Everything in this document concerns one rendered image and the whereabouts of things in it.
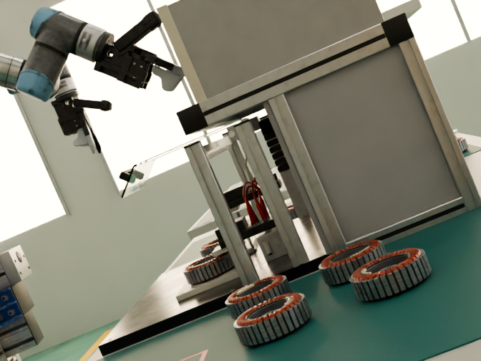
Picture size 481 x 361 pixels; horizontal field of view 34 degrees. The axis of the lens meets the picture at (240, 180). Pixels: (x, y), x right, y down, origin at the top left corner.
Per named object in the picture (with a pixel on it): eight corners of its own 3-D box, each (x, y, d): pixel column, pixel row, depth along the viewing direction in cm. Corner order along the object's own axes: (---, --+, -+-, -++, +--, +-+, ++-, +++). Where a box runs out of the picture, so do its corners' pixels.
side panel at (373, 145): (337, 264, 141) (267, 100, 139) (336, 261, 144) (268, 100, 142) (484, 205, 137) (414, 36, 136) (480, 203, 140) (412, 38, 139)
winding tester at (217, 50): (197, 106, 151) (155, 8, 150) (222, 106, 194) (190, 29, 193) (386, 23, 147) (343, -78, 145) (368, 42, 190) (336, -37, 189)
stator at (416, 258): (420, 264, 116) (410, 241, 116) (443, 276, 105) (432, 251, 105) (351, 294, 116) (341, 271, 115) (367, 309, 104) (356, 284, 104)
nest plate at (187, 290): (177, 301, 159) (175, 296, 159) (189, 285, 174) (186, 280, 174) (245, 274, 157) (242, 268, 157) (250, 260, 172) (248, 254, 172)
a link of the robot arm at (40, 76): (48, 108, 173) (69, 64, 174) (47, 101, 162) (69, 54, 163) (14, 93, 172) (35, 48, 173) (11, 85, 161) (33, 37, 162)
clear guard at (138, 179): (121, 198, 181) (111, 175, 180) (143, 187, 204) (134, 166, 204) (250, 143, 177) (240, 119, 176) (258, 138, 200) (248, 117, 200)
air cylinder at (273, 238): (265, 263, 160) (255, 238, 160) (268, 256, 168) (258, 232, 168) (288, 253, 160) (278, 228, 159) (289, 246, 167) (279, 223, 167)
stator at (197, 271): (183, 291, 161) (176, 274, 161) (195, 277, 172) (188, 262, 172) (232, 271, 159) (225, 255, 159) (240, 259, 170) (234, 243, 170)
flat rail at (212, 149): (197, 165, 144) (191, 150, 144) (231, 147, 206) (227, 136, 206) (203, 162, 144) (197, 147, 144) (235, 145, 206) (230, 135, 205)
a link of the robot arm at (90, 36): (94, 25, 170) (84, 21, 162) (114, 33, 170) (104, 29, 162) (82, 57, 171) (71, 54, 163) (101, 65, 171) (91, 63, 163)
